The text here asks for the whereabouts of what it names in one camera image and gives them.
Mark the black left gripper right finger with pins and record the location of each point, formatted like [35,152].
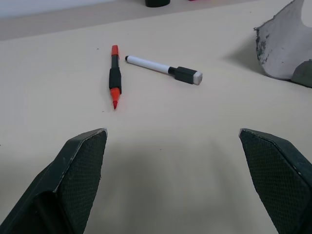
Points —
[280,175]

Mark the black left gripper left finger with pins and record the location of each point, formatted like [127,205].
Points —
[61,185]

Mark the red and black pen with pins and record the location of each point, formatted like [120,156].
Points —
[114,78]

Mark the grey stained cloth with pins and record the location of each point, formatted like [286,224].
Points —
[280,44]

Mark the white marker with black cap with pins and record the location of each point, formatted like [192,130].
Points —
[156,65]

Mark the black round container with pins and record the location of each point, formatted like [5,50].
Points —
[157,3]

